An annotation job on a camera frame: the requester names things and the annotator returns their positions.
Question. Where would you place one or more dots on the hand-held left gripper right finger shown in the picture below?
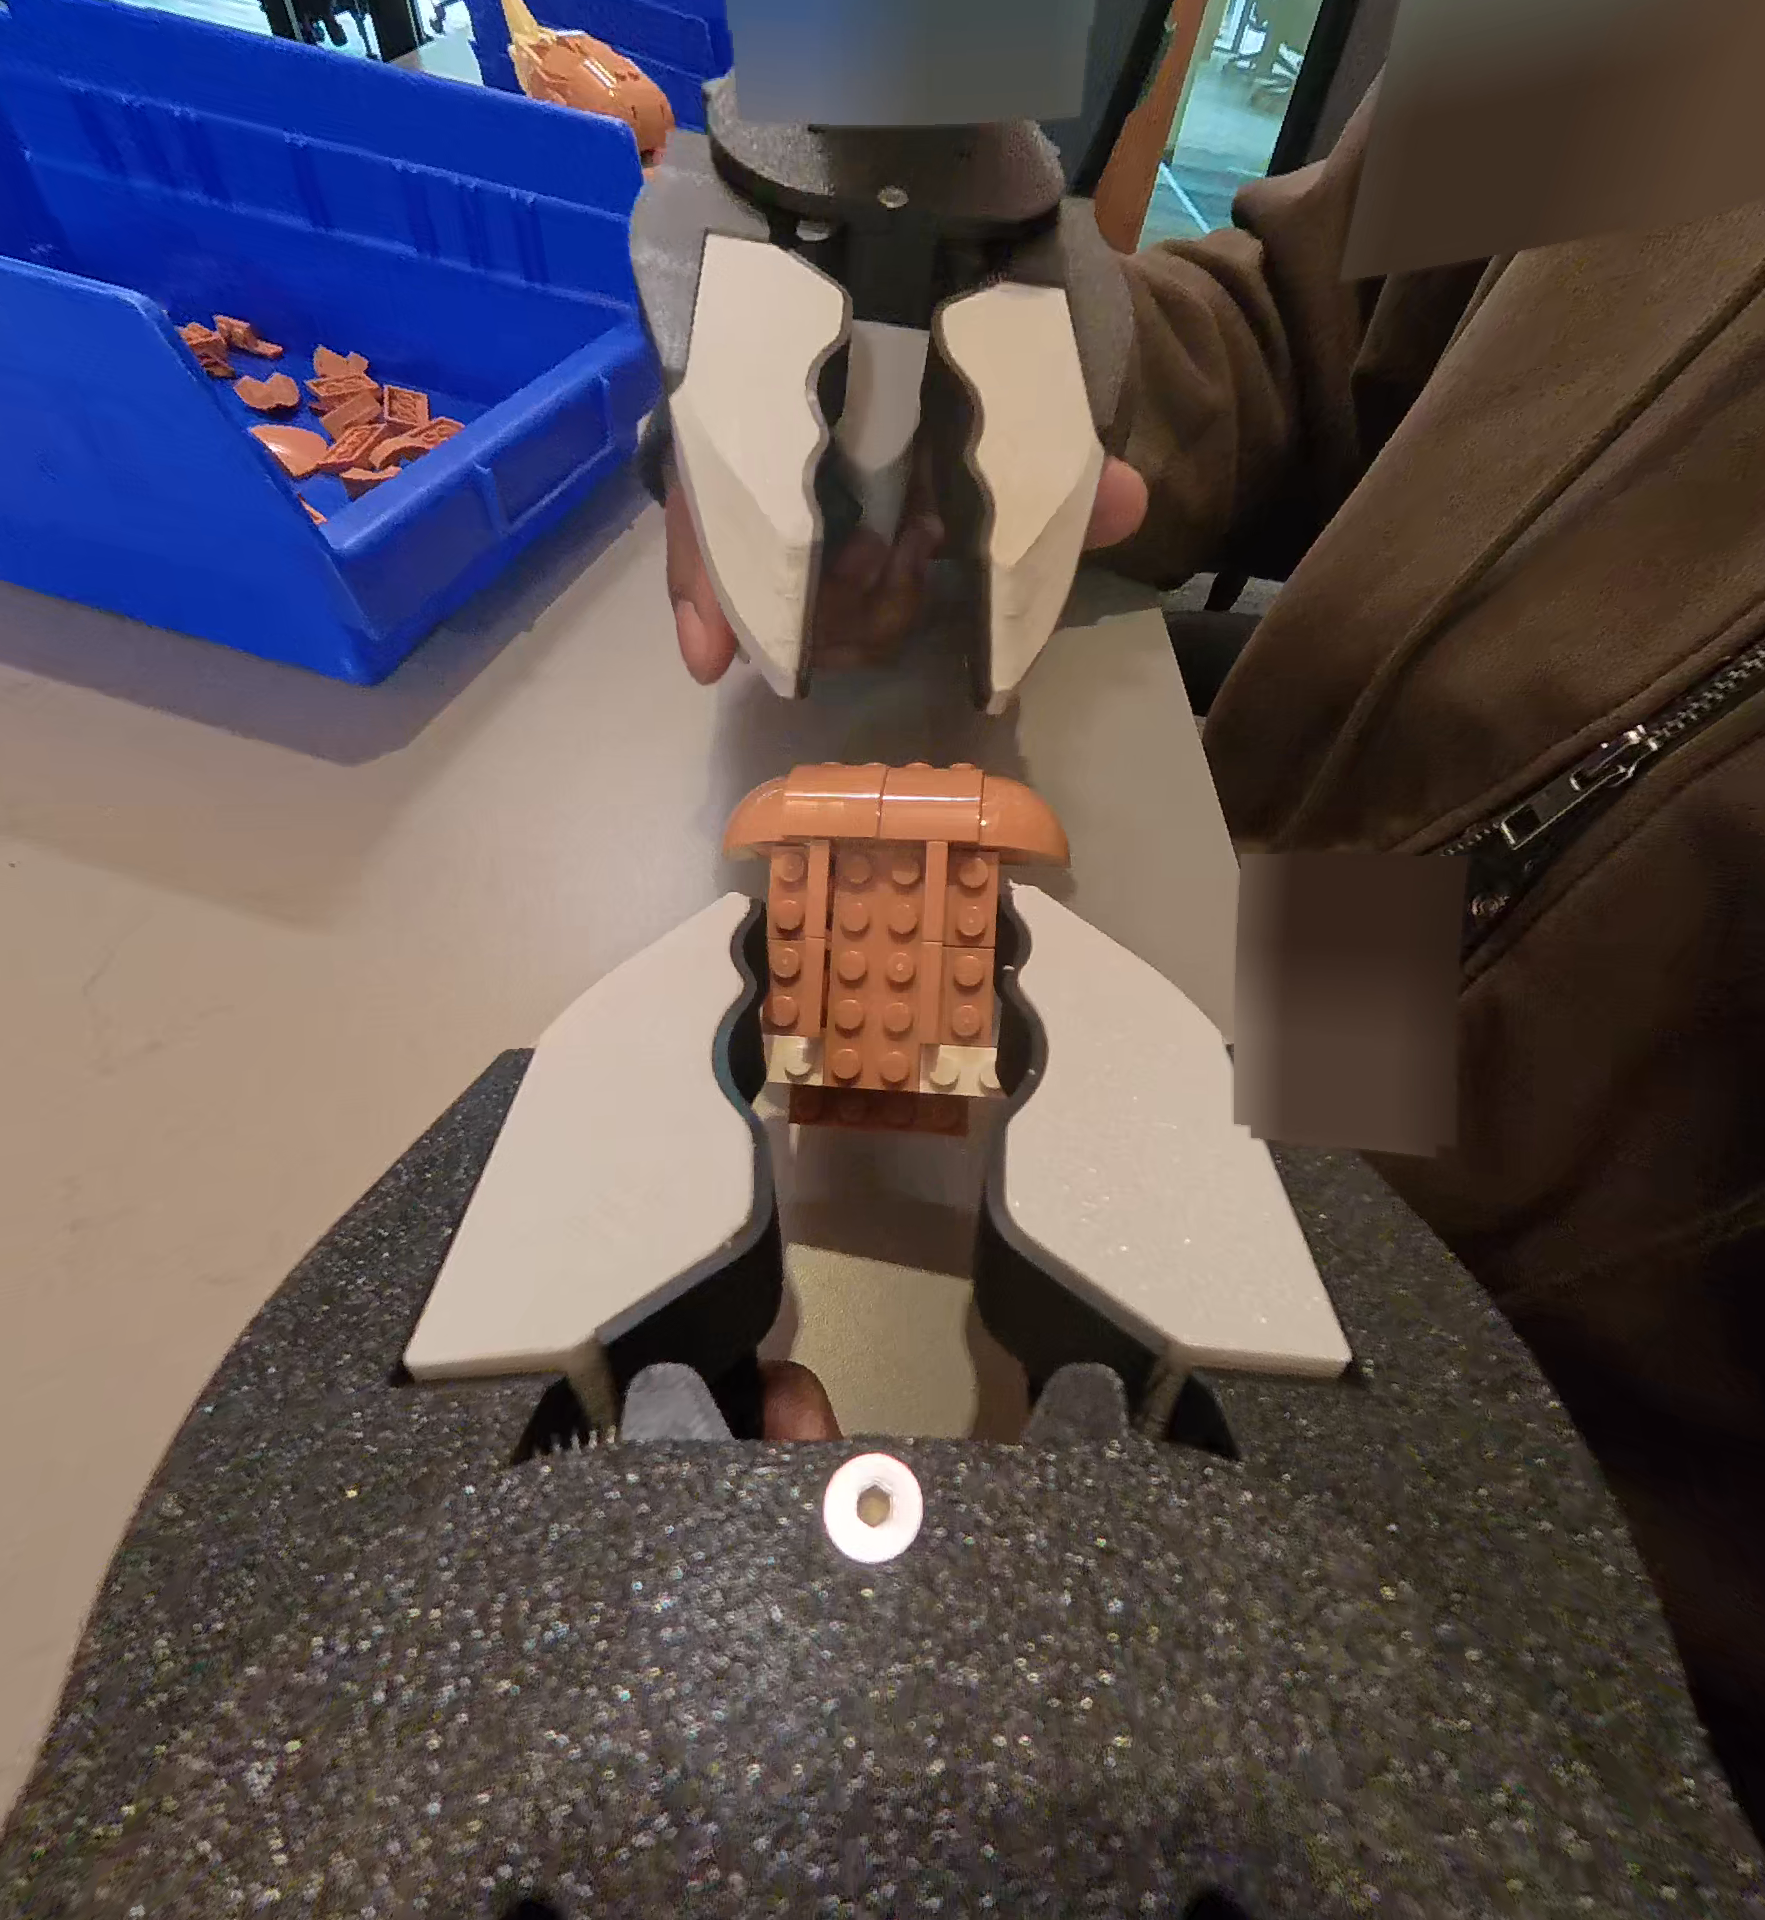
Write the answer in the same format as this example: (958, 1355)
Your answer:
(1167, 1199)

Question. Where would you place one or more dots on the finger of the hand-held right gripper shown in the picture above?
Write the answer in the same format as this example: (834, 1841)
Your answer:
(1031, 450)
(753, 450)

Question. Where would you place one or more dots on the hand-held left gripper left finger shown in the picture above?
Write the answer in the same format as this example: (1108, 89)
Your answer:
(596, 1185)

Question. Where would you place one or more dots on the orange lego model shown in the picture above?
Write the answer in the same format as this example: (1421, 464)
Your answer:
(881, 960)

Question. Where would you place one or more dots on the person's right forearm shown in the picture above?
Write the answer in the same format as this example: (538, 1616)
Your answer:
(1242, 389)

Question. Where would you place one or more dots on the tan brown lego figure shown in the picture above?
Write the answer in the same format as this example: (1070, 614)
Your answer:
(589, 75)

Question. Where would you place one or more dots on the pile of orange lego pieces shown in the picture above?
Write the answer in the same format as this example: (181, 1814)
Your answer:
(349, 420)

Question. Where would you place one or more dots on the person's right hand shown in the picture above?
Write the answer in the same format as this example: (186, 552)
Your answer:
(867, 585)

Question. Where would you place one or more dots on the person's left hand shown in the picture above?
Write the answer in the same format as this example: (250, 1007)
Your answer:
(799, 1406)

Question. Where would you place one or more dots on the wooden support column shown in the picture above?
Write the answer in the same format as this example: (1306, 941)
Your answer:
(1145, 135)

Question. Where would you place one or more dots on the stacked blue plastic bins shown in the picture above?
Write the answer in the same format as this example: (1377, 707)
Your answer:
(642, 29)

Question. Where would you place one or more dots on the large blue plastic bin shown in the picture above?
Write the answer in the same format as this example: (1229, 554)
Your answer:
(102, 450)

